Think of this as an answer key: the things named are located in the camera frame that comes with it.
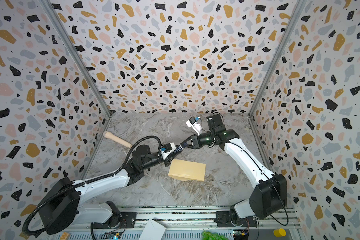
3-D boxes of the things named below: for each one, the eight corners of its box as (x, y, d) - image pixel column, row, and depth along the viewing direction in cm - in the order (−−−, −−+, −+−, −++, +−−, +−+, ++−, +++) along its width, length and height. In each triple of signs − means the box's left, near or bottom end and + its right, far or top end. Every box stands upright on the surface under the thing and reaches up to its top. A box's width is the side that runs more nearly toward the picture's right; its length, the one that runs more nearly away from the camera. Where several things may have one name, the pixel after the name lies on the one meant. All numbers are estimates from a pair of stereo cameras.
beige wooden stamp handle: (104, 137, 109) (102, 133, 106) (108, 133, 111) (106, 130, 108) (128, 150, 102) (126, 147, 99) (132, 145, 104) (130, 142, 101)
